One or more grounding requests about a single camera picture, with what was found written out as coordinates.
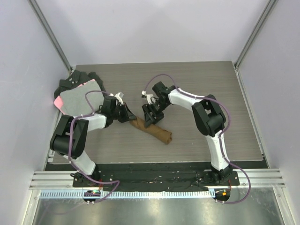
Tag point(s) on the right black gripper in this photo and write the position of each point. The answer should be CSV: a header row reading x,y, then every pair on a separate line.
x,y
156,117

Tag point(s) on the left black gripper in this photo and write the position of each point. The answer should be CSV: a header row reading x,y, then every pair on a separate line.
x,y
127,113

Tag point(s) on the brown cloth napkin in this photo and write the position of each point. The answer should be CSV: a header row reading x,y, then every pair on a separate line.
x,y
154,130

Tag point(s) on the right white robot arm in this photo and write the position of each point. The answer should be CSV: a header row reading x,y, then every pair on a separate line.
x,y
209,119

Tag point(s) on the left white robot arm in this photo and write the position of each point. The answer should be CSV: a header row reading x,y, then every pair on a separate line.
x,y
69,137

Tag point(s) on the grey cloth napkin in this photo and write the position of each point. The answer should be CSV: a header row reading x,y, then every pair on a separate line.
x,y
75,104

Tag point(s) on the pink cloth napkin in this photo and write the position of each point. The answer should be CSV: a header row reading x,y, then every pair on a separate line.
x,y
58,102

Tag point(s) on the black cloth pile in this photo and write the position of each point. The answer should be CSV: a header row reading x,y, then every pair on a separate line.
x,y
76,79

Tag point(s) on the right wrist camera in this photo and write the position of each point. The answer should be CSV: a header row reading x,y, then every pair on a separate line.
x,y
148,97

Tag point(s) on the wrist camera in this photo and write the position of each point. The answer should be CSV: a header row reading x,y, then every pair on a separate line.
x,y
148,97
119,97

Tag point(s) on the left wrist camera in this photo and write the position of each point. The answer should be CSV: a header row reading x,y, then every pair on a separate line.
x,y
119,97

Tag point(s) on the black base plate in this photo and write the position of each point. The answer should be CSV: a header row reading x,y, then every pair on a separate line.
x,y
158,177

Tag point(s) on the white slotted cable duct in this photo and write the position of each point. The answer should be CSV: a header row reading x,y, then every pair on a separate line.
x,y
94,194

